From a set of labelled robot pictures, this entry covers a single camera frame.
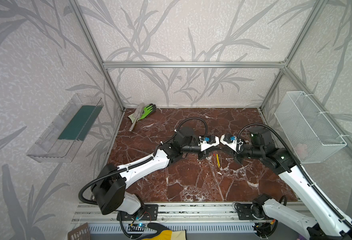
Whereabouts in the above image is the keyring with yellow tag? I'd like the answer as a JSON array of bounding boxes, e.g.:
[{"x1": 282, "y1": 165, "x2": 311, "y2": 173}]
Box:
[{"x1": 216, "y1": 154, "x2": 221, "y2": 168}]

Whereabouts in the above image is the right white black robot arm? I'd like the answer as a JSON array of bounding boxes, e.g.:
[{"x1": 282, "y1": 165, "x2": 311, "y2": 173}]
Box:
[{"x1": 220, "y1": 123, "x2": 352, "y2": 240}]

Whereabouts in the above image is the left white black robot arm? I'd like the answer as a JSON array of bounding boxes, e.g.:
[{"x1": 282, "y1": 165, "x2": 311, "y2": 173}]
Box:
[{"x1": 78, "y1": 117, "x2": 219, "y2": 219}]

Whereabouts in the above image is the pink object in basket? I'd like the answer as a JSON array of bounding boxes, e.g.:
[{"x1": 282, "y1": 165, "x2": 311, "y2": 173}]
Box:
[{"x1": 294, "y1": 144, "x2": 308, "y2": 159}]

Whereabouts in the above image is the green black work glove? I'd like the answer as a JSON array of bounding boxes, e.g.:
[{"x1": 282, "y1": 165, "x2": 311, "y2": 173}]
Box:
[{"x1": 139, "y1": 104, "x2": 157, "y2": 121}]

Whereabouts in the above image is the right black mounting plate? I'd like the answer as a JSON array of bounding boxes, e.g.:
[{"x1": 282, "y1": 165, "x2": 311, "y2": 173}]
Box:
[{"x1": 234, "y1": 203, "x2": 254, "y2": 221}]

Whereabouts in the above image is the black mounting plate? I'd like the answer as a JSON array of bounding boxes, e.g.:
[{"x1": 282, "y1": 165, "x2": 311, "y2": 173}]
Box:
[
  {"x1": 117, "y1": 204, "x2": 159, "y2": 221},
  {"x1": 234, "y1": 203, "x2": 254, "y2": 221}
]

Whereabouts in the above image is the grey work glove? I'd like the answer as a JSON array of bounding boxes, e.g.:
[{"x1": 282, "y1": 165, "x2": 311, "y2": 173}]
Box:
[{"x1": 129, "y1": 103, "x2": 145, "y2": 132}]

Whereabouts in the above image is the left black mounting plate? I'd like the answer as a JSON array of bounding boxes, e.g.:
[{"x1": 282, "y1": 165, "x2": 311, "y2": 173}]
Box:
[{"x1": 117, "y1": 204, "x2": 159, "y2": 221}]

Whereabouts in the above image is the yellow black glove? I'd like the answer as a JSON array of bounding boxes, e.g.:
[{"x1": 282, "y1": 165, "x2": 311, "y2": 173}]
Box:
[{"x1": 139, "y1": 223, "x2": 187, "y2": 240}]

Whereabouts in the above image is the brown perforated plastic piece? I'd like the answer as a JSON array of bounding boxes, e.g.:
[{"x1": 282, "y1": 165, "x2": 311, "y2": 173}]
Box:
[{"x1": 67, "y1": 223, "x2": 91, "y2": 240}]

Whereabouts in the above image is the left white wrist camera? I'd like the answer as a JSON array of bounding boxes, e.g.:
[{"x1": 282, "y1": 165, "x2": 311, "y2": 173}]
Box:
[{"x1": 198, "y1": 135, "x2": 220, "y2": 152}]

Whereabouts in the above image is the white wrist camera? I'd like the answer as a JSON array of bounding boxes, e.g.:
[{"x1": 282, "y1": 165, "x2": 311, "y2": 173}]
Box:
[
  {"x1": 220, "y1": 134, "x2": 244, "y2": 154},
  {"x1": 198, "y1": 135, "x2": 220, "y2": 152}
]

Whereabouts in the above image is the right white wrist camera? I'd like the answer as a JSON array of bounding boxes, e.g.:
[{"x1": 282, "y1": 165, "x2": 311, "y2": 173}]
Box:
[{"x1": 220, "y1": 134, "x2": 244, "y2": 154}]

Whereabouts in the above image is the white wire mesh basket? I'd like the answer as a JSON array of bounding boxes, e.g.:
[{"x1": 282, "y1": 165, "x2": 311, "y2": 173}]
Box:
[{"x1": 275, "y1": 91, "x2": 347, "y2": 164}]

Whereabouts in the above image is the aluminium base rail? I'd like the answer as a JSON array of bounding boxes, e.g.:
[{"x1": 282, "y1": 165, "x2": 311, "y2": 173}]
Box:
[{"x1": 70, "y1": 201, "x2": 323, "y2": 235}]

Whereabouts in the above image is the clear plastic wall tray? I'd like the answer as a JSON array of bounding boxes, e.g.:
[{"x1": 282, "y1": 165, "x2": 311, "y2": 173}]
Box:
[{"x1": 27, "y1": 94, "x2": 104, "y2": 163}]

